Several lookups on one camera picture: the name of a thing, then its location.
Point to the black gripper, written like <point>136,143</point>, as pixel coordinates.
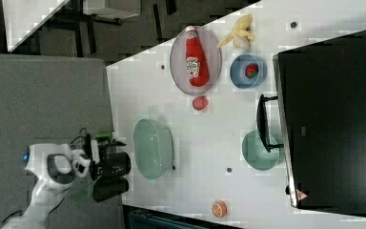
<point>108,166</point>

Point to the green plastic strainer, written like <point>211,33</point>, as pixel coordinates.
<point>153,146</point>

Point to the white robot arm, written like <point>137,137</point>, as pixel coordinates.
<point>57,166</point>

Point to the toy orange half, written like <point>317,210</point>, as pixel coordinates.
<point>219,209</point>

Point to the toy strawberry on table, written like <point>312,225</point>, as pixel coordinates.
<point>200,103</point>

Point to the red ketchup bottle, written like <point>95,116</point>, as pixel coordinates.
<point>196,62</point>

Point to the green mug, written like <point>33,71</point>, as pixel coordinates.
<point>257,155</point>

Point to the grey round plate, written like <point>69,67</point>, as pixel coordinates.
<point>178,67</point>

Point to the blue bowl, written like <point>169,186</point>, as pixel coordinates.
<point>237,71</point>

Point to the toy strawberry in bowl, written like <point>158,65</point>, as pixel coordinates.
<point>251,70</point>

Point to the peeled toy banana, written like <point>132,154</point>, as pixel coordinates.
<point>241,35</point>

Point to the blue metal frame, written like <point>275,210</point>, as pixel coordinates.
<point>140,218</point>

